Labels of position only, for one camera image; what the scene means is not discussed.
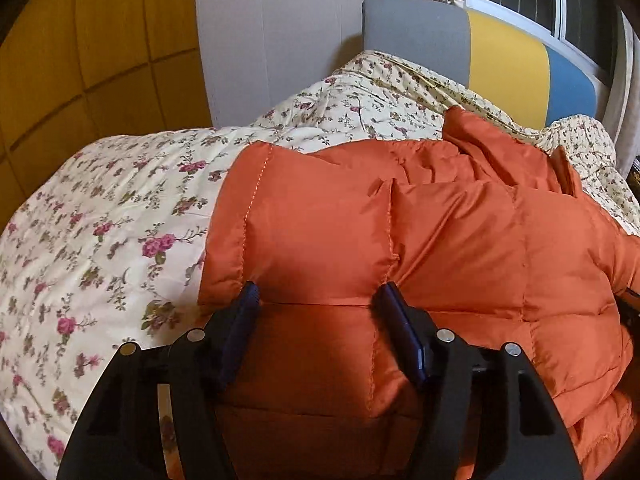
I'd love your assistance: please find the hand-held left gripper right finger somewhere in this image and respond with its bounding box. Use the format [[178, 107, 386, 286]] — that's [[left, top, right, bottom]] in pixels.
[[376, 281, 585, 480]]

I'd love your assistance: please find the floral quilt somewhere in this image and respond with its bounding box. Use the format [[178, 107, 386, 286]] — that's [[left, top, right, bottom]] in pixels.
[[0, 50, 640, 480]]

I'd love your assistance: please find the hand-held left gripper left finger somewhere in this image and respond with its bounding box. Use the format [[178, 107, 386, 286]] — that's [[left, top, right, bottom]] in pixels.
[[56, 280, 262, 480]]

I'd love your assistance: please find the grey yellow blue headboard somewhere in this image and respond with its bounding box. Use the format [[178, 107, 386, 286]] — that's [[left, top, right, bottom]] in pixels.
[[361, 0, 601, 133]]

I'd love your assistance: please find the orange puffer jacket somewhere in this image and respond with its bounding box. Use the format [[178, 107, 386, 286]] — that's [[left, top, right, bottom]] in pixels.
[[160, 105, 640, 480]]

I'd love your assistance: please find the yellow wooden wardrobe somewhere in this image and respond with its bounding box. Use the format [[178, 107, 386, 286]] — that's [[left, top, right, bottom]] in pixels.
[[0, 0, 213, 231]]

